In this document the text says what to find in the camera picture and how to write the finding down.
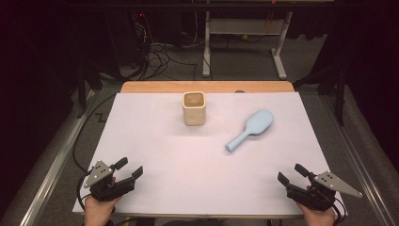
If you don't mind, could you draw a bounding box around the white metal desk frame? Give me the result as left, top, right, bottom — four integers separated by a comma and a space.
201, 10, 295, 80

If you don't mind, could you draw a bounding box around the person's right hand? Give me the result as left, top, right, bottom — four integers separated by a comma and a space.
295, 202, 339, 226

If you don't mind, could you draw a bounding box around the aluminium floor rail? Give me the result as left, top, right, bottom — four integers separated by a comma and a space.
319, 93, 399, 226
18, 89, 98, 226

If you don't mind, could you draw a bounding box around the black metal stand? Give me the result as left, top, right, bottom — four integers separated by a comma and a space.
76, 59, 104, 119
293, 62, 350, 127

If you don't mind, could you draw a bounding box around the orange hanging cable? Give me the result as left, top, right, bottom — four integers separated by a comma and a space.
263, 0, 277, 36

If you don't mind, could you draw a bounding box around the tangle of floor cables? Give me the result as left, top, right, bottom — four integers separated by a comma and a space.
131, 12, 208, 81

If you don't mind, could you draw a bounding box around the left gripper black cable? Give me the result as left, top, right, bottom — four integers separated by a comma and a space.
76, 170, 92, 212

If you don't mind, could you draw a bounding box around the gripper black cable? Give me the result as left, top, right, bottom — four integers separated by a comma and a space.
76, 170, 92, 212
326, 194, 347, 226

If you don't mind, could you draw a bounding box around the beige square cup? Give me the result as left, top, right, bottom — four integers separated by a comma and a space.
182, 90, 207, 127

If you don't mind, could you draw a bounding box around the white table sheet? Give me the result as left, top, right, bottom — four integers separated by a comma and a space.
72, 91, 348, 218

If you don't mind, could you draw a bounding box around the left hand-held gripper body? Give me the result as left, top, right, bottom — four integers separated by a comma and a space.
83, 159, 136, 202

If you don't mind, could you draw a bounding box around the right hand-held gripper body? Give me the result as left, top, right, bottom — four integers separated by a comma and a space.
285, 170, 364, 212

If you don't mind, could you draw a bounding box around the light blue hairbrush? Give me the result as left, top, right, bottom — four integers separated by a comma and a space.
224, 109, 275, 153

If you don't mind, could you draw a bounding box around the person's left hand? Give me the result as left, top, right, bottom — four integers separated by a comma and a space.
84, 195, 121, 226

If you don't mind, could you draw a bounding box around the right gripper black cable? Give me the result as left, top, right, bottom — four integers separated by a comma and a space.
326, 194, 347, 226

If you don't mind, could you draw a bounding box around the thin black floor cable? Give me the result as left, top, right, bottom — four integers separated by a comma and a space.
72, 93, 118, 173

